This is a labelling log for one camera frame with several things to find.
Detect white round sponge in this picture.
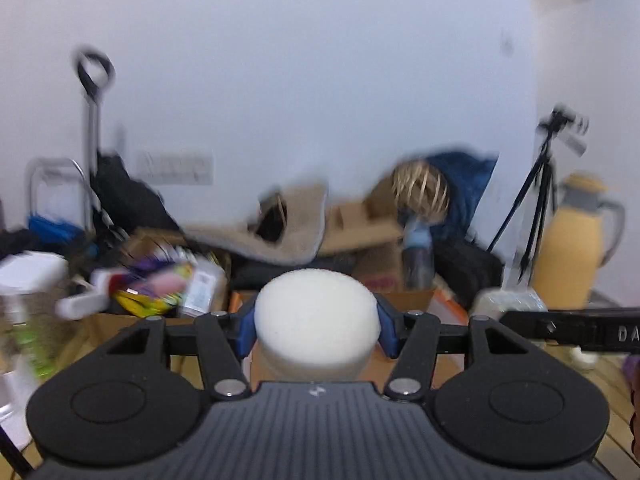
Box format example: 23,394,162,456
254,269,381,382

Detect white pill bottle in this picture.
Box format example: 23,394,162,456
180,258,227,318

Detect red cardboard fruit box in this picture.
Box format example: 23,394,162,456
242,288,468,391

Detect blue water bottle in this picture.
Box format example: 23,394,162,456
401,218,435,289

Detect yellow thermos jug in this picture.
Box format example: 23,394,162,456
530,172,626,310

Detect clear glass cup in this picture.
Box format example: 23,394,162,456
469,288,548,320

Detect brown cardboard tray box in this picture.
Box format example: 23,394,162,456
84,231,234,346

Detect beige fleece mat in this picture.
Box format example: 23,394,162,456
183,182,328,266

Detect woven rattan ball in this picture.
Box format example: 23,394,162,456
392,159,450,224

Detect black bag on trolley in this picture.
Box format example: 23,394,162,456
91,155,180,234

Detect white lint roller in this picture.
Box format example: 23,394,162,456
54,266,127,321

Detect blue fabric bag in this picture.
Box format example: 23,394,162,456
425,150,498,240

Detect green spray bottle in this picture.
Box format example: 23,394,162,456
3,296,55,380

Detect white lidded food jar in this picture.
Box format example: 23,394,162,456
1,252,68,338

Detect wall power outlet strip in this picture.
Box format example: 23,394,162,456
136,152,214,185

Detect metal folding stool frame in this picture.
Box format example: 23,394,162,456
25,157,93,231

